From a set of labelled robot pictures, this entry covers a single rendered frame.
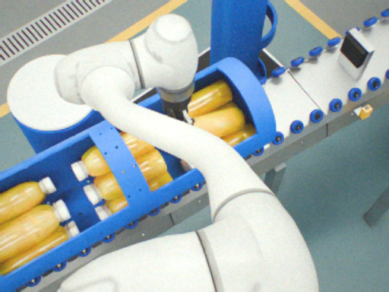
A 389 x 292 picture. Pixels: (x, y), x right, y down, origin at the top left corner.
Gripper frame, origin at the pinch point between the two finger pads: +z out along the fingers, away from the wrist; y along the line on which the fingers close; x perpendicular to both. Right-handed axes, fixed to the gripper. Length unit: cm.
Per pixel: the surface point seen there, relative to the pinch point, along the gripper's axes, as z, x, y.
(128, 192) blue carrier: 5.1, 19.0, -6.4
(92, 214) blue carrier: 27.3, 29.1, 2.6
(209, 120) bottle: 3.1, -9.4, -0.3
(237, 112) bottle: 7.3, -18.8, -0.5
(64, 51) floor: 124, -3, 137
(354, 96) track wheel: 27, -61, -7
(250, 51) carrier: 66, -63, 49
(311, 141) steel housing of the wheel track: 37, -45, -9
